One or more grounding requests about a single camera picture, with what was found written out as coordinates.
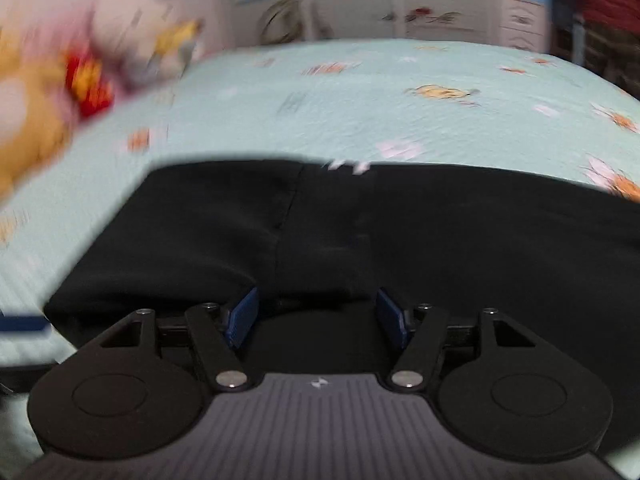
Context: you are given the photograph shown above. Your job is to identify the grey plush toy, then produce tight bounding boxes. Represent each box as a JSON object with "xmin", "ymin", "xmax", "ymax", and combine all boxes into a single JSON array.
[{"xmin": 144, "ymin": 17, "xmax": 206, "ymax": 81}]

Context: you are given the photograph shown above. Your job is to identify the coiled hose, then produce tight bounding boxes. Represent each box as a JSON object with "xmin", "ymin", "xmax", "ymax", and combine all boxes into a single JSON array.
[{"xmin": 257, "ymin": 0, "xmax": 306, "ymax": 46}]

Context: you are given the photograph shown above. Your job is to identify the white drawer cabinet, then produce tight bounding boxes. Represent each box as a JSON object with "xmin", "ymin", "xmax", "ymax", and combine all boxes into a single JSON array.
[{"xmin": 497, "ymin": 0, "xmax": 551, "ymax": 54}]

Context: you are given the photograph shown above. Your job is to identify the white cat plush toy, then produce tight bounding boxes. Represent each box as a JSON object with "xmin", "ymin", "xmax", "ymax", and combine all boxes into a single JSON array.
[{"xmin": 89, "ymin": 0, "xmax": 166, "ymax": 86}]

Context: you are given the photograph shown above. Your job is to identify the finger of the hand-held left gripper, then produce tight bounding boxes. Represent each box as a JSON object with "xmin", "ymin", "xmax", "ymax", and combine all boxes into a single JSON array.
[{"xmin": 0, "ymin": 314, "xmax": 49, "ymax": 336}]

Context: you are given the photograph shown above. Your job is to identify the black pants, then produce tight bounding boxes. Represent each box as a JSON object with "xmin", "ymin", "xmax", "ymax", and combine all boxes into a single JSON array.
[{"xmin": 43, "ymin": 159, "xmax": 640, "ymax": 441}]

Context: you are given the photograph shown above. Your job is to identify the yellow bear plush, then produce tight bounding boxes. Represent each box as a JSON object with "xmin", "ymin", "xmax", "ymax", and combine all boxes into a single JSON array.
[{"xmin": 0, "ymin": 29, "xmax": 76, "ymax": 196}]

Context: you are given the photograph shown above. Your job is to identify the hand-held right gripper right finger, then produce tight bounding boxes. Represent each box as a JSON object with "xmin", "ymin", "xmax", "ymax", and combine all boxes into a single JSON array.
[{"xmin": 376, "ymin": 287, "xmax": 539, "ymax": 392}]

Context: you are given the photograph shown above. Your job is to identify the bee printed quilt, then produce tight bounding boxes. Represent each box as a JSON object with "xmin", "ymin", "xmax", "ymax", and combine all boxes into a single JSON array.
[{"xmin": 0, "ymin": 37, "xmax": 640, "ymax": 463}]

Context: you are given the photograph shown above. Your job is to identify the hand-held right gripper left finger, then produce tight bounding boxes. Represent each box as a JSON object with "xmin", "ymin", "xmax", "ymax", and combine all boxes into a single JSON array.
[{"xmin": 95, "ymin": 287, "xmax": 261, "ymax": 392}]

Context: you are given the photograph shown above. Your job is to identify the sliding door wardrobe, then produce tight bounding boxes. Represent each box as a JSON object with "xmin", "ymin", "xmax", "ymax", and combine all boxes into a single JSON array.
[{"xmin": 219, "ymin": 0, "xmax": 501, "ymax": 44}]

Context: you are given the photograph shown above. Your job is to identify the red plush toy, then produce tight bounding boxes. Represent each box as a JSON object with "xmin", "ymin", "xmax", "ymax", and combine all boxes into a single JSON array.
[{"xmin": 64, "ymin": 47, "xmax": 116, "ymax": 119}]

